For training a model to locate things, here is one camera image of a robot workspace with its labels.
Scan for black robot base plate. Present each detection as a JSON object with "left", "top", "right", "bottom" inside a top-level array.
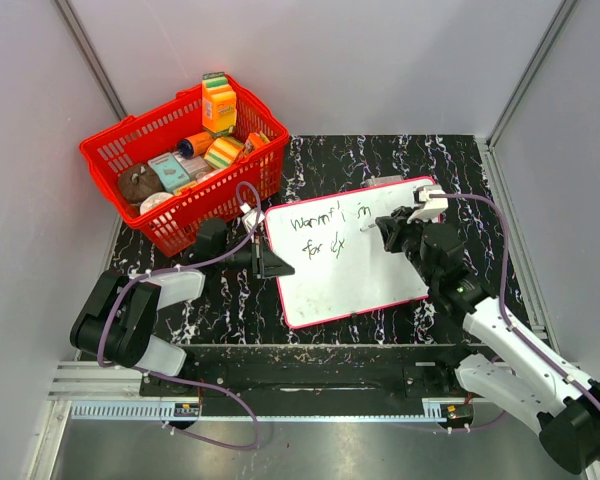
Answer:
[{"left": 139, "top": 343, "right": 481, "bottom": 416}]

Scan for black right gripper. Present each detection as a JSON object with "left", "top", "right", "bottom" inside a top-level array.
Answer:
[{"left": 378, "top": 207, "right": 438, "bottom": 287}]

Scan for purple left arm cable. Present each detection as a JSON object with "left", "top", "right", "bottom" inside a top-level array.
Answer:
[{"left": 97, "top": 180, "right": 264, "bottom": 450}]

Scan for orange sponge pack upright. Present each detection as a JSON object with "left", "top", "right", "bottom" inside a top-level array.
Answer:
[{"left": 201, "top": 72, "right": 237, "bottom": 138}]

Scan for pink framed whiteboard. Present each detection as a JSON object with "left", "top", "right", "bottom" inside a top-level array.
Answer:
[{"left": 264, "top": 177, "right": 434, "bottom": 329}]

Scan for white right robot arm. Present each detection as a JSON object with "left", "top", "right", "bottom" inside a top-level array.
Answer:
[{"left": 374, "top": 207, "right": 600, "bottom": 475}]

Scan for orange cylindrical can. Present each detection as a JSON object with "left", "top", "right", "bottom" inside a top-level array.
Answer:
[{"left": 176, "top": 131, "right": 215, "bottom": 159}]

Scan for white round lid container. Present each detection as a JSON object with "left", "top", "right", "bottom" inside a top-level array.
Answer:
[{"left": 139, "top": 192, "right": 173, "bottom": 215}]

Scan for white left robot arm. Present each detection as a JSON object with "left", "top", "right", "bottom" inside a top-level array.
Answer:
[{"left": 70, "top": 218, "right": 295, "bottom": 396}]

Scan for orange snack packet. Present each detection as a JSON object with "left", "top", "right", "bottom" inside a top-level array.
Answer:
[{"left": 242, "top": 131, "right": 270, "bottom": 156}]

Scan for yellow green sponge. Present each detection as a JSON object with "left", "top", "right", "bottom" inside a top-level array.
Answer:
[{"left": 203, "top": 136, "right": 244, "bottom": 169}]

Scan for white eraser block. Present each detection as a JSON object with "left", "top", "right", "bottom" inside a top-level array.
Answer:
[{"left": 364, "top": 175, "right": 403, "bottom": 188}]

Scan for red plastic shopping basket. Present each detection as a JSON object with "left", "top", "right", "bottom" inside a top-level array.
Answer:
[{"left": 80, "top": 72, "right": 289, "bottom": 257}]

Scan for white slotted cable duct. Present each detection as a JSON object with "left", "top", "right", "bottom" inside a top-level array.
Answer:
[{"left": 70, "top": 400, "right": 446, "bottom": 423}]

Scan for brown round bread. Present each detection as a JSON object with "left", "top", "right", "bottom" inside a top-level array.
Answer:
[{"left": 117, "top": 163, "right": 163, "bottom": 204}]

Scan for teal small box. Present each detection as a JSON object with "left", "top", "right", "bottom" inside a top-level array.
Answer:
[{"left": 147, "top": 153, "right": 190, "bottom": 193}]

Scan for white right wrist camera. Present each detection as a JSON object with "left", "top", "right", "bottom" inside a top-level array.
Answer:
[{"left": 408, "top": 184, "right": 448, "bottom": 223}]

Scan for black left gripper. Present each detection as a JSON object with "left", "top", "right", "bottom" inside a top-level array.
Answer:
[{"left": 216, "top": 233, "right": 293, "bottom": 279}]

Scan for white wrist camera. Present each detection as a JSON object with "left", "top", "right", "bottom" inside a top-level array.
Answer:
[
  {"left": 408, "top": 184, "right": 448, "bottom": 223},
  {"left": 240, "top": 203, "right": 264, "bottom": 234}
]

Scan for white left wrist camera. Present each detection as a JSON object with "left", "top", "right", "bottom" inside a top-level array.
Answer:
[{"left": 240, "top": 203, "right": 264, "bottom": 234}]

